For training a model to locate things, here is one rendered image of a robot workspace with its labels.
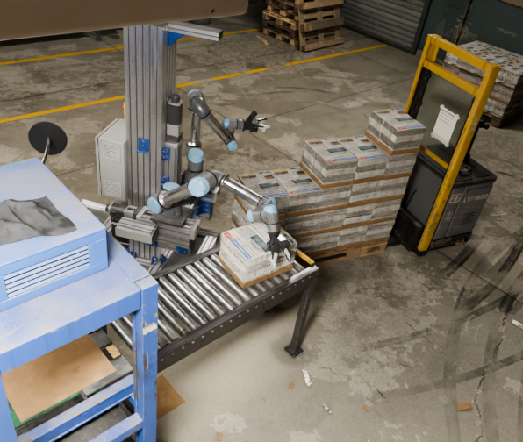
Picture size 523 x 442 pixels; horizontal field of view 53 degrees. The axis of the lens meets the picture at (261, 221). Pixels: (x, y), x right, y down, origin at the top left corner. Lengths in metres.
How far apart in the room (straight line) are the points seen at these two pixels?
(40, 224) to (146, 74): 1.63
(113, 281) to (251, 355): 1.96
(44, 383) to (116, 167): 1.62
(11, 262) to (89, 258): 0.29
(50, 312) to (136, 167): 1.92
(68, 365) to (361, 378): 2.06
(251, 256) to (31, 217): 1.39
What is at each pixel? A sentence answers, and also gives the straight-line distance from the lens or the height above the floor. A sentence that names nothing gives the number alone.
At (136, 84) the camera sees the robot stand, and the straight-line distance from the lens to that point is 3.48.
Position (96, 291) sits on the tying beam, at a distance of 2.04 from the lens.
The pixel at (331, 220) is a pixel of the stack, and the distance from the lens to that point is 4.38.
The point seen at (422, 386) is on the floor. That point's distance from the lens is 4.05.
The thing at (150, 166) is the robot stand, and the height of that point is 1.08.
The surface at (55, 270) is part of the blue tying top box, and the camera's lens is 2.02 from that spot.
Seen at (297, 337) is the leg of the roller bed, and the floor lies 0.17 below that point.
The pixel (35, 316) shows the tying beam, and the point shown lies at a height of 1.54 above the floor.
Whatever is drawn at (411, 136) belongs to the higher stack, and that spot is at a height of 1.22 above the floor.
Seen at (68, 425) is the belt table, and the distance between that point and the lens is 2.66.
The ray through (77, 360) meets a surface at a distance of 2.80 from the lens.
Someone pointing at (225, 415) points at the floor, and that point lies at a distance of 3.55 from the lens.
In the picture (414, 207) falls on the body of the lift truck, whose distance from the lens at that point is 5.25.
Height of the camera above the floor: 2.95
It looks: 36 degrees down
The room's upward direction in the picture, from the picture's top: 9 degrees clockwise
